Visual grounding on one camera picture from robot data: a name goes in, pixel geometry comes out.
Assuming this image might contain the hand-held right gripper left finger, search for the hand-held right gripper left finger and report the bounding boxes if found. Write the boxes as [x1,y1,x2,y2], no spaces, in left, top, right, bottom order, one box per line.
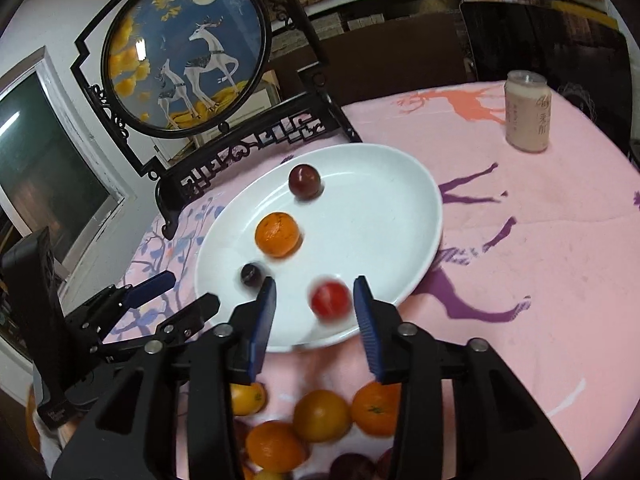
[50,276,278,480]

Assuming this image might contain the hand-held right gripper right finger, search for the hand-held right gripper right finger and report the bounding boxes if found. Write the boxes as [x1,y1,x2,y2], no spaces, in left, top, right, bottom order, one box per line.
[353,276,583,480]

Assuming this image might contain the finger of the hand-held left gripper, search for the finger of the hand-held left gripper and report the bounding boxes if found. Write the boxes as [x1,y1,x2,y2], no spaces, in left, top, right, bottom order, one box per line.
[99,294,222,361]
[62,271,177,346]

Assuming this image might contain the red round fruit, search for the red round fruit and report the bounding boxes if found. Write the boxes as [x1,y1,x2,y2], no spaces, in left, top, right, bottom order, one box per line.
[310,280,352,320]

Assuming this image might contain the white oval plate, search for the white oval plate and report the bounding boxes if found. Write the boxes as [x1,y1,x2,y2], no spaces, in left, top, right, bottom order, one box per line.
[194,144,444,352]

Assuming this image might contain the person's left forearm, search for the person's left forearm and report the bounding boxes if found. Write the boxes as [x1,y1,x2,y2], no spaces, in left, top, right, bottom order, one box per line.
[30,410,76,480]

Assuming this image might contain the small dark cherry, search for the small dark cherry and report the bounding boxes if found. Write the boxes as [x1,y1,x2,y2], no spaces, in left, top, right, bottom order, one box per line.
[240,262,266,288]

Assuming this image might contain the small yellow-orange citrus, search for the small yellow-orange citrus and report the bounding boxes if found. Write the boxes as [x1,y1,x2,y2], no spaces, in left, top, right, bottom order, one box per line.
[230,382,267,417]

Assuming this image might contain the orange tangerine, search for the orange tangerine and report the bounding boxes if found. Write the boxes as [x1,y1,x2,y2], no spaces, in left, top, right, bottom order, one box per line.
[350,381,402,437]
[255,211,302,257]
[245,420,307,474]

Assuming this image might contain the yellow-orange orange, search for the yellow-orange orange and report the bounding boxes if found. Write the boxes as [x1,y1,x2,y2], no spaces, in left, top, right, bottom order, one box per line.
[292,389,352,443]

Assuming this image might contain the white framed window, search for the white framed window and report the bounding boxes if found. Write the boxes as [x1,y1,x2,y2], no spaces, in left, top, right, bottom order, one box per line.
[0,47,138,281]

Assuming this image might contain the dark red plum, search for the dark red plum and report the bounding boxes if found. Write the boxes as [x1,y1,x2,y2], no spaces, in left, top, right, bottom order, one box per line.
[288,163,322,200]
[327,452,381,480]

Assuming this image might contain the pink printed tablecloth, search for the pink printed tablecloth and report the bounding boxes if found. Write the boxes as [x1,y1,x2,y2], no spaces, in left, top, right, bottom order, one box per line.
[35,80,640,480]

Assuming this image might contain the beige drink can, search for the beige drink can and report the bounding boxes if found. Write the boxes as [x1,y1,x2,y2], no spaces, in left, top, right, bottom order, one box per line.
[505,70,552,152]

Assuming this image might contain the dark brown chair back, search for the dark brown chair back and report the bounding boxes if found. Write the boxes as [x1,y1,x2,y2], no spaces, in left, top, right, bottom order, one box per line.
[272,12,473,106]

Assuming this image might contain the round deer screen black frame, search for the round deer screen black frame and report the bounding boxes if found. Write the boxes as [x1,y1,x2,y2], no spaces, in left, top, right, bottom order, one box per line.
[70,0,363,241]

